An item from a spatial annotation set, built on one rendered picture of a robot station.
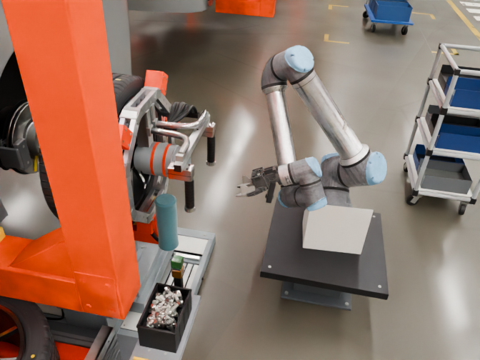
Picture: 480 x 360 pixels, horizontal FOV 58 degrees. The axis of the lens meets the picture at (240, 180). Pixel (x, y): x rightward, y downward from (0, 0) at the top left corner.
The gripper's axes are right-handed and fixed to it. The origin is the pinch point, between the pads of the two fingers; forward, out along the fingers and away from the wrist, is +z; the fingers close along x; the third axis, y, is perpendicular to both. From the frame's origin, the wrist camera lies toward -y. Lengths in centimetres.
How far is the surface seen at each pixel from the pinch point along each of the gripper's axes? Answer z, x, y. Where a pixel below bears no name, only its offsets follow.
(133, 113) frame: 17, 16, 55
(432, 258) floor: -75, -44, -111
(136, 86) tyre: 21, -5, 58
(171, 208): 22.1, 19.4, 13.6
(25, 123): 72, 1, 62
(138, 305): 62, 26, -30
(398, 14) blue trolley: -144, -513, -110
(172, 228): 27.0, 19.7, 3.7
